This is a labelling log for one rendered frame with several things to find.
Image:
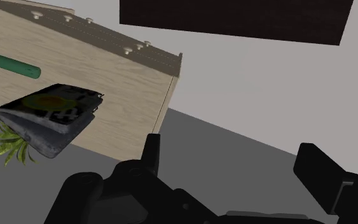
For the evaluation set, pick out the green leafy plant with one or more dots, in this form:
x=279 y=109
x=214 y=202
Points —
x=9 y=144

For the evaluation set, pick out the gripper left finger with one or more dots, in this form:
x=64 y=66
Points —
x=129 y=186

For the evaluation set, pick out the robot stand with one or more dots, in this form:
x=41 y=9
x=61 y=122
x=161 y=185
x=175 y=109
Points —
x=234 y=18

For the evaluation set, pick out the black book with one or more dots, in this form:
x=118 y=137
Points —
x=48 y=118

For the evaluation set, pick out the green cylinder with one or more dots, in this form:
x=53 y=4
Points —
x=11 y=65

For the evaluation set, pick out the light wooden chest of drawers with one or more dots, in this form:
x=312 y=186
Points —
x=110 y=93

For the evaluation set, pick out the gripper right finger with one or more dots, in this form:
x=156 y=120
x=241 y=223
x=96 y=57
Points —
x=327 y=176

